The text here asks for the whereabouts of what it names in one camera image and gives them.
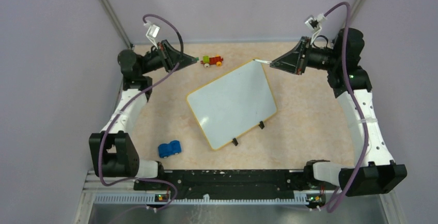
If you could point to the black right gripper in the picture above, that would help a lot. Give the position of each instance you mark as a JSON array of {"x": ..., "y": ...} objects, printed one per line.
[{"x": 293, "y": 61}]

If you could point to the aluminium frame rail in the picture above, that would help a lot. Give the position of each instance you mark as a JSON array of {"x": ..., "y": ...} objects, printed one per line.
[{"x": 118, "y": 202}]

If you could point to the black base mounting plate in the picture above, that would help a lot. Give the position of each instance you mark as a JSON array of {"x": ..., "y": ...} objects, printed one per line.
[{"x": 270, "y": 184}]

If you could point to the red toy train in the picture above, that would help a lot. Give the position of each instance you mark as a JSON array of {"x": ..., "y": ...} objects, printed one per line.
[{"x": 208, "y": 61}]

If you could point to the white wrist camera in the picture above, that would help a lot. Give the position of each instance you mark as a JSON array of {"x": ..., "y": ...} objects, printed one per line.
[
  {"x": 152, "y": 33},
  {"x": 314, "y": 24}
]

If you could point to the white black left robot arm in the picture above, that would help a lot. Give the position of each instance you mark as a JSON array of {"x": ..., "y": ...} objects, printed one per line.
[{"x": 112, "y": 150}]

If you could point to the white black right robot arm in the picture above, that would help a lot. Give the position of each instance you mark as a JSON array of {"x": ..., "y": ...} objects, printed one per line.
[{"x": 375, "y": 171}]

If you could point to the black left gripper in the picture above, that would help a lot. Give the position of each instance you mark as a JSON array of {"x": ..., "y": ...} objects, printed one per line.
[{"x": 172, "y": 57}]

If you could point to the blue toy car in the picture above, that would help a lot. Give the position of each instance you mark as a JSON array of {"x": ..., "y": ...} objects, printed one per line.
[{"x": 167, "y": 149}]

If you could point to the yellow-framed whiteboard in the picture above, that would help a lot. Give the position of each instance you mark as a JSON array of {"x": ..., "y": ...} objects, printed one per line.
[{"x": 233, "y": 104}]

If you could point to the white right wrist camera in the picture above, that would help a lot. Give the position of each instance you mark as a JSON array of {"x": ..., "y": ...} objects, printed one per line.
[{"x": 314, "y": 24}]

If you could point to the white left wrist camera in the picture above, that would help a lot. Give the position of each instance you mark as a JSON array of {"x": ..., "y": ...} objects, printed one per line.
[{"x": 152, "y": 33}]

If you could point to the green white marker pen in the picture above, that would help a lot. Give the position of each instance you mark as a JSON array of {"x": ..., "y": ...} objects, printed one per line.
[{"x": 262, "y": 61}]

